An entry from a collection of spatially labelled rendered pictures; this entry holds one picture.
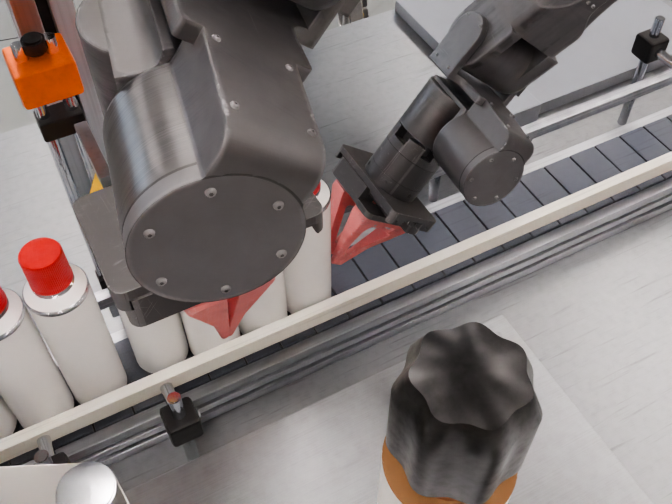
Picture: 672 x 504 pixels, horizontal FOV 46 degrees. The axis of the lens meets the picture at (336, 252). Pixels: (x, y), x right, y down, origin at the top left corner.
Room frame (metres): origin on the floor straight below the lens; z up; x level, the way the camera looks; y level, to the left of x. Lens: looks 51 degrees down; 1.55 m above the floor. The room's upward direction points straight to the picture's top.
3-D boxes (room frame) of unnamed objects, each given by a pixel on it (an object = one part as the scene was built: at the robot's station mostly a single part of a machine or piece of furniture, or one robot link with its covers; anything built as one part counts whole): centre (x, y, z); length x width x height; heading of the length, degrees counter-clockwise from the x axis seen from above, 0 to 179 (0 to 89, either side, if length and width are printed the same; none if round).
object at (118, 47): (0.24, 0.06, 1.36); 0.07 x 0.06 x 0.07; 17
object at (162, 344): (0.41, 0.17, 0.98); 0.05 x 0.05 x 0.20
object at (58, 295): (0.38, 0.22, 0.98); 0.05 x 0.05 x 0.20
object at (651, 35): (0.79, -0.40, 0.91); 0.07 x 0.03 x 0.17; 28
